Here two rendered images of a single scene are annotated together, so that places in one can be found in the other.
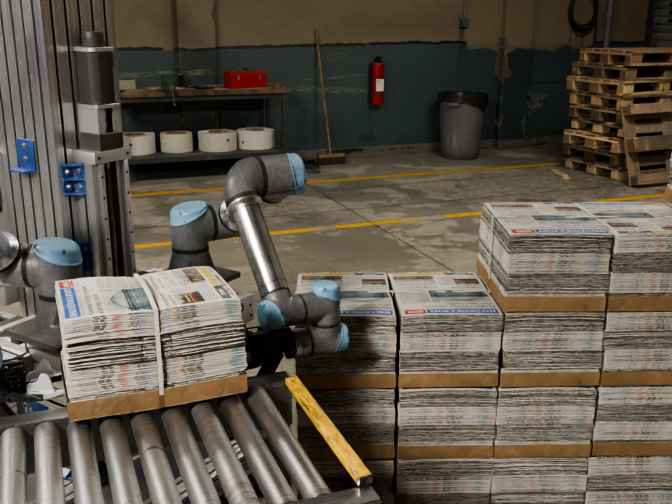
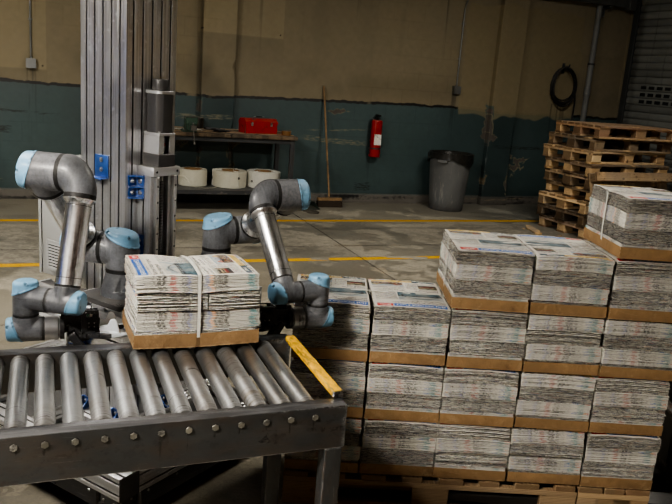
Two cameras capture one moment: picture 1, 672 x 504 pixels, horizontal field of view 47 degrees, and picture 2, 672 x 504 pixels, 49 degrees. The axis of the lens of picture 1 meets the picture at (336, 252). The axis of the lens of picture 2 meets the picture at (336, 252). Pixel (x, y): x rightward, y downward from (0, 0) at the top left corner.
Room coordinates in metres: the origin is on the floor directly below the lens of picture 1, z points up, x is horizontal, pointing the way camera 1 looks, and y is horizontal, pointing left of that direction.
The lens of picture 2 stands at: (-0.63, -0.01, 1.64)
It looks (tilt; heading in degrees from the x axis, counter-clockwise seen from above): 13 degrees down; 0
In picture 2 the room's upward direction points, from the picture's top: 4 degrees clockwise
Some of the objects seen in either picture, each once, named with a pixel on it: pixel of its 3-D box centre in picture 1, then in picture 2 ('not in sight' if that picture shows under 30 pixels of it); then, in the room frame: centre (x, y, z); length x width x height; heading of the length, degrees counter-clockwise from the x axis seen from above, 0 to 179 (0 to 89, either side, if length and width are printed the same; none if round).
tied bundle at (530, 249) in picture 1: (539, 253); (482, 269); (2.17, -0.60, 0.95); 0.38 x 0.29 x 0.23; 1
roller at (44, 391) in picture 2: not in sight; (44, 393); (1.15, 0.71, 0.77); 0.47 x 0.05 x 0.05; 22
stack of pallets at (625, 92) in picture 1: (638, 110); (605, 178); (8.38, -3.27, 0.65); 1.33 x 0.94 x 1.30; 116
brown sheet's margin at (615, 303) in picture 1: (632, 281); (553, 295); (2.17, -0.89, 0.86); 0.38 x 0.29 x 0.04; 2
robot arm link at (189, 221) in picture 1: (191, 224); (218, 229); (2.33, 0.46, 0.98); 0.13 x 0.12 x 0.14; 121
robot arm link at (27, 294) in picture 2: not in sight; (30, 298); (1.50, 0.89, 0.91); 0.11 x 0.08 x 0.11; 84
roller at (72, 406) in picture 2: not in sight; (71, 391); (1.17, 0.65, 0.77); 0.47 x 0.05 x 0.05; 22
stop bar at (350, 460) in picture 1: (324, 424); (312, 363); (1.40, 0.02, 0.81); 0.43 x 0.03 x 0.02; 22
